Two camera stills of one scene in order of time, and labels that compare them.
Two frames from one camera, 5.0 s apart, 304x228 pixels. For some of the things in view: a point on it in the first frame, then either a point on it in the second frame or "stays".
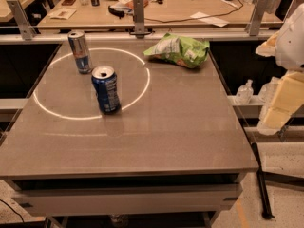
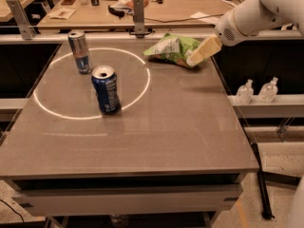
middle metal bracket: x=139 y=18 stays
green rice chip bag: x=182 y=50 stays
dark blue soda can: x=106 y=85 stays
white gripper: x=292 y=45 → x=226 y=32
